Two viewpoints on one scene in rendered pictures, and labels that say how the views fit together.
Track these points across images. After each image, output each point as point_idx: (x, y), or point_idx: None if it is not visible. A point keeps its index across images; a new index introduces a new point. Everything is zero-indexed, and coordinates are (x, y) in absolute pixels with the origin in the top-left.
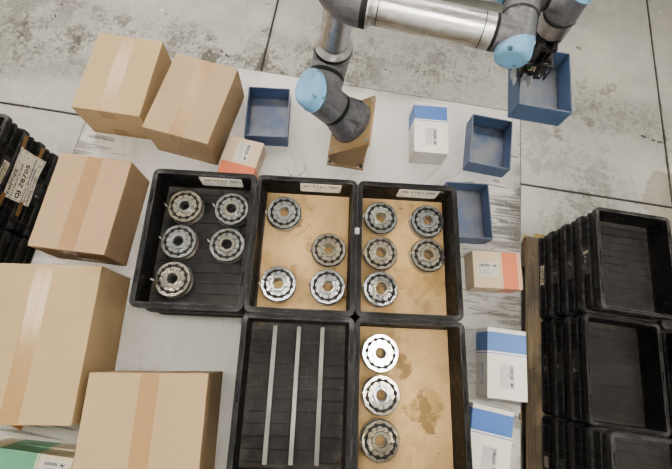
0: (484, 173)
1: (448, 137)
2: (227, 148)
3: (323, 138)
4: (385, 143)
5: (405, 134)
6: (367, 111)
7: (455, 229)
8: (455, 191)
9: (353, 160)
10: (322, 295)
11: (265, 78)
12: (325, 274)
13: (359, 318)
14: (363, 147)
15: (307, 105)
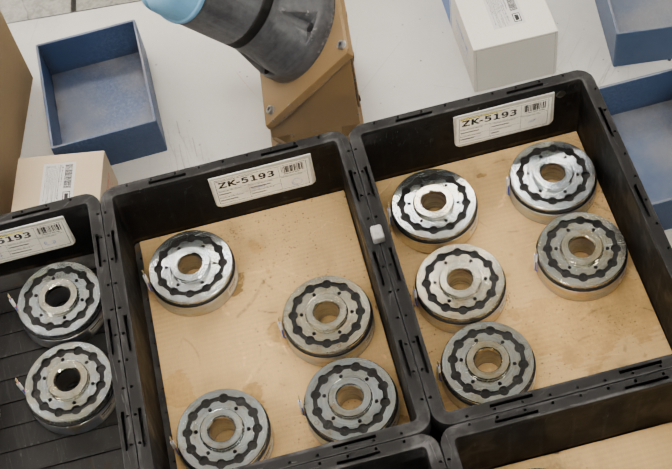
0: (670, 55)
1: (552, 9)
2: (18, 188)
3: (248, 106)
4: (403, 69)
5: (445, 35)
6: None
7: (620, 157)
8: (590, 77)
9: (333, 121)
10: (343, 423)
11: (73, 25)
12: (336, 373)
13: (448, 429)
14: (340, 67)
15: (173, 3)
